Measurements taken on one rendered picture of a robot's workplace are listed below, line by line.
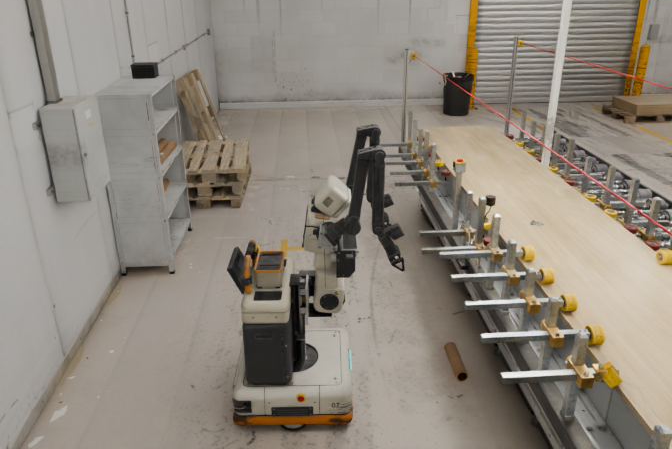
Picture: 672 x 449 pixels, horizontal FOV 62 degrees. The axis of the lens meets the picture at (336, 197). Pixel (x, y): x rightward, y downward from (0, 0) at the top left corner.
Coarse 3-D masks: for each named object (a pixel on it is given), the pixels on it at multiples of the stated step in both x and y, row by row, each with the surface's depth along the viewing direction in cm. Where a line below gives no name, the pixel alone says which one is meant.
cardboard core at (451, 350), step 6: (450, 342) 373; (444, 348) 374; (450, 348) 368; (456, 348) 368; (450, 354) 363; (456, 354) 361; (450, 360) 360; (456, 360) 356; (456, 366) 351; (462, 366) 350; (456, 372) 348; (462, 372) 346; (456, 378) 348; (462, 378) 350
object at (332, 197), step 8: (328, 184) 285; (336, 184) 286; (344, 184) 297; (320, 192) 287; (328, 192) 280; (336, 192) 280; (344, 192) 285; (320, 200) 282; (328, 200) 281; (336, 200) 281; (344, 200) 281; (320, 208) 283; (328, 208) 283; (336, 208) 283; (344, 208) 283; (336, 216) 285
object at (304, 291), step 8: (304, 272) 327; (312, 272) 327; (312, 280) 325; (304, 288) 305; (304, 296) 313; (344, 296) 311; (304, 304) 311; (312, 304) 321; (304, 312) 311; (312, 312) 314; (320, 312) 310
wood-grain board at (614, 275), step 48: (480, 144) 518; (480, 192) 404; (528, 192) 403; (576, 192) 403; (528, 240) 331; (576, 240) 330; (624, 240) 330; (576, 288) 280; (624, 288) 280; (624, 336) 243; (624, 384) 215
